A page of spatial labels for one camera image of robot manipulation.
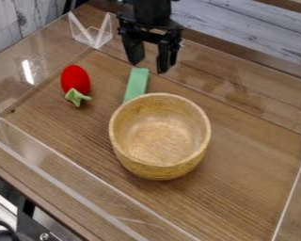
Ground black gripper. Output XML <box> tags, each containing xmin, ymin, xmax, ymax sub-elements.
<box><xmin>118</xmin><ymin>0</ymin><xmax>183</xmax><ymax>73</ymax></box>

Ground wooden bowl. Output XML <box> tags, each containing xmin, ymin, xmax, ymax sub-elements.
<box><xmin>110</xmin><ymin>93</ymin><xmax>212</xmax><ymax>180</ymax></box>

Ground black cable bottom left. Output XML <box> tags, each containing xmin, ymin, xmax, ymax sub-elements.
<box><xmin>0</xmin><ymin>219</ymin><xmax>16</xmax><ymax>241</ymax></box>

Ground red plush fruit green stem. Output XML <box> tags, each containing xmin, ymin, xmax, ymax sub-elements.
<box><xmin>60</xmin><ymin>65</ymin><xmax>92</xmax><ymax>107</ymax></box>

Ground green rectangular block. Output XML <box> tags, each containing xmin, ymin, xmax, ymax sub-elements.
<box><xmin>123</xmin><ymin>68</ymin><xmax>150</xmax><ymax>102</ymax></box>

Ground black metal table bracket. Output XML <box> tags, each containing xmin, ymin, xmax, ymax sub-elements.
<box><xmin>16</xmin><ymin>199</ymin><xmax>80</xmax><ymax>241</ymax></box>

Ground clear acrylic tray walls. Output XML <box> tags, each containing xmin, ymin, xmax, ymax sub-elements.
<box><xmin>0</xmin><ymin>19</ymin><xmax>301</xmax><ymax>241</ymax></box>

